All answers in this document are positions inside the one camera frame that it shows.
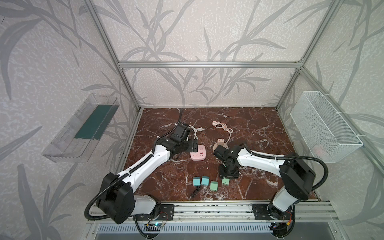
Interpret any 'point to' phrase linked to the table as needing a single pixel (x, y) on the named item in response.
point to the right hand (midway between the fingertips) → (222, 174)
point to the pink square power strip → (200, 155)
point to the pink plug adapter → (220, 141)
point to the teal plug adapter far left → (196, 181)
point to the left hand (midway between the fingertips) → (193, 140)
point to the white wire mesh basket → (330, 137)
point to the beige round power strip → (216, 145)
